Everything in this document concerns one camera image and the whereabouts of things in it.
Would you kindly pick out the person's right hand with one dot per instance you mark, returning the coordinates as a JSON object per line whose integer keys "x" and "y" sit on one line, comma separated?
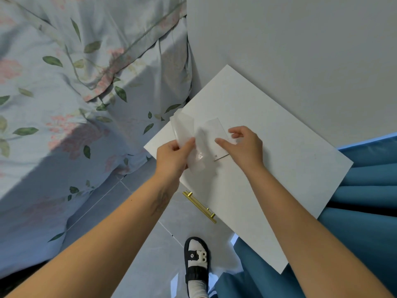
{"x": 248, "y": 152}

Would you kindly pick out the person's left hand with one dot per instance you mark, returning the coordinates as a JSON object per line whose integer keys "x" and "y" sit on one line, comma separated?
{"x": 170, "y": 162}

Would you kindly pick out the person's right thumb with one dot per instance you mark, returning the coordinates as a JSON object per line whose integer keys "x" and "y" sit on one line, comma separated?
{"x": 225, "y": 145}

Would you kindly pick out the person's left thumb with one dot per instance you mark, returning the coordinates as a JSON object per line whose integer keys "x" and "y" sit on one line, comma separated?
{"x": 188, "y": 147}

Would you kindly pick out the translucent plastic film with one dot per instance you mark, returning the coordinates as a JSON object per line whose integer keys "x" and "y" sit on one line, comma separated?
{"x": 183, "y": 127}

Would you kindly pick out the person's right forearm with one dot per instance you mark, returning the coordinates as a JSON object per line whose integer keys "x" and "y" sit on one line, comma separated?
{"x": 304, "y": 235}

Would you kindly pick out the person's left forearm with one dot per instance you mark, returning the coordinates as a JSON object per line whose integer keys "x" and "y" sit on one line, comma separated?
{"x": 102, "y": 245}

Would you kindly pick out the black and white sandal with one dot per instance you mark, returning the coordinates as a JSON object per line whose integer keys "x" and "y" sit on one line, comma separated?
{"x": 196, "y": 254}

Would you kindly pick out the light blue floral bedsheet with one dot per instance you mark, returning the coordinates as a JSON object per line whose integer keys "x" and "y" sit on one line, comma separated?
{"x": 71, "y": 99}

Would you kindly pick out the white sock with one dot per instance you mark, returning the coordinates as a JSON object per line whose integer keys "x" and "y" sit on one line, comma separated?
{"x": 198, "y": 288}

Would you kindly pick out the blue curtain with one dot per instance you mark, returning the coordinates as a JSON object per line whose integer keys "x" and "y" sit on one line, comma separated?
{"x": 363, "y": 214}

